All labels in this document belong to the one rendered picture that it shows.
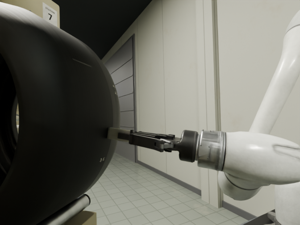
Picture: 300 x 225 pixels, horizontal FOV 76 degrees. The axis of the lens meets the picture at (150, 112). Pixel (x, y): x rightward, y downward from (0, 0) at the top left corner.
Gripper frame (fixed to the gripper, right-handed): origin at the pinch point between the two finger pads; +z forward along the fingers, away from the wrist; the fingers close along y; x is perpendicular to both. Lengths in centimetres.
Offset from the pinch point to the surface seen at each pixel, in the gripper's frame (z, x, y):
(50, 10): 58, -51, -29
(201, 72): -7, -65, -227
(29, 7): 58, -46, -17
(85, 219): 11.2, 29.3, -5.5
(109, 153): 4.3, 6.6, -3.1
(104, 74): 7.9, -16.1, -1.9
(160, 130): 66, 34, -328
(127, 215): 57, 124, -166
